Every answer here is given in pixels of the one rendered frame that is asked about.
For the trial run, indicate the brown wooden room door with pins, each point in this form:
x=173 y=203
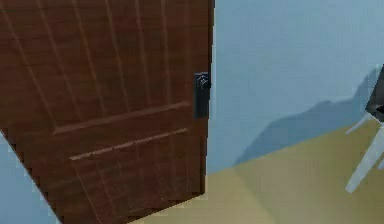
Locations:
x=100 y=100

